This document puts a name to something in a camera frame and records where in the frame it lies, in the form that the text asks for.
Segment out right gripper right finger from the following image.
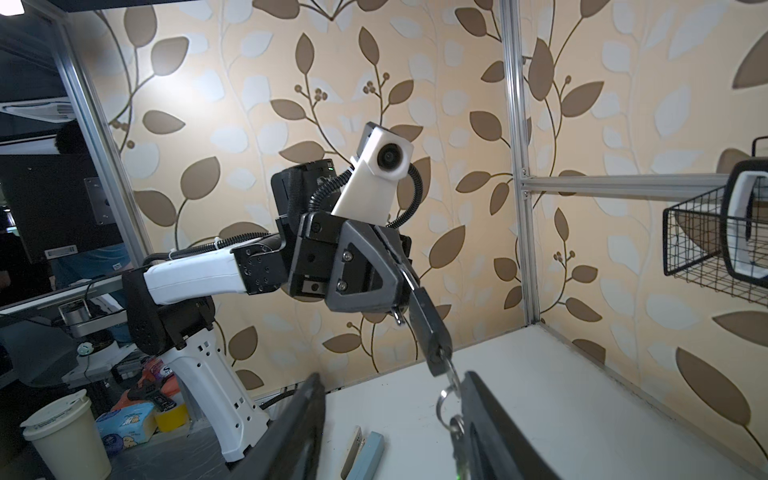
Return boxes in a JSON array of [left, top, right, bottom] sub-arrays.
[[461, 371, 558, 479]]

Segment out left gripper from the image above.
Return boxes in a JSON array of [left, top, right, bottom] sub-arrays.
[[286, 211, 412, 313]]

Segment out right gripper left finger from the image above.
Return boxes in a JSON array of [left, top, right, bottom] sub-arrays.
[[230, 373, 326, 480]]

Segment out black padlock with keys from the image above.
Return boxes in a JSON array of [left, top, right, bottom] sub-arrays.
[[398, 287, 463, 434]]

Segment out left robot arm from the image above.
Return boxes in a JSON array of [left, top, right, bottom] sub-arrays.
[[122, 159, 423, 478]]

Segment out blue tissue pack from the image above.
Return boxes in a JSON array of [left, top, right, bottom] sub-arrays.
[[95, 402, 157, 457]]

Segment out paper cup with lid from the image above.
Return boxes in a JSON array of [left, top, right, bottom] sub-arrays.
[[20, 389, 111, 480]]

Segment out black white tool in basket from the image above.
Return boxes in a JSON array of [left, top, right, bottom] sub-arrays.
[[720, 157, 767, 288]]

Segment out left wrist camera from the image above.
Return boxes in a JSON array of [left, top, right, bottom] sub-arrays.
[[332, 122, 414, 226]]

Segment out back wire basket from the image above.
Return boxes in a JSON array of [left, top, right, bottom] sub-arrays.
[[662, 136, 768, 308]]

